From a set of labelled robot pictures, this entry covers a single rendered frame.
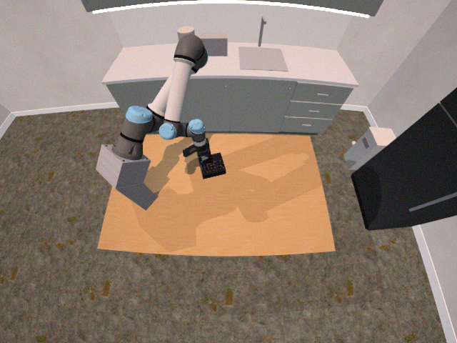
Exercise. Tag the black lighting desk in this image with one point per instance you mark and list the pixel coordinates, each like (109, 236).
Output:
(213, 166)

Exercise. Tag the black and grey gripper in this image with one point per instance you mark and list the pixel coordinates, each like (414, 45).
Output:
(204, 150)

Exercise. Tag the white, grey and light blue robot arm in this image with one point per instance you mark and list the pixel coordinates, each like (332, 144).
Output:
(190, 56)

